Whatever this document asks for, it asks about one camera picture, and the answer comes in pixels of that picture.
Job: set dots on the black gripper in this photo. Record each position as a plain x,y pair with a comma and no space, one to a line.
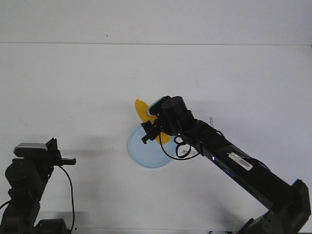
54,155
174,118

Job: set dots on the vertical clear tape strip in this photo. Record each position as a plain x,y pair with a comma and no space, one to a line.
211,122

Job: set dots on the yellow corn cob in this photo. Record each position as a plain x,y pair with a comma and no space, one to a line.
141,109

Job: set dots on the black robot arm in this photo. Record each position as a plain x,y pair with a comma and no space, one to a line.
28,175
288,206

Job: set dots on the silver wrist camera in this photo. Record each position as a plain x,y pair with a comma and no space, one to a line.
30,150
155,108

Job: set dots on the light blue round plate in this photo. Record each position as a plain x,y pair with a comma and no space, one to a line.
148,155

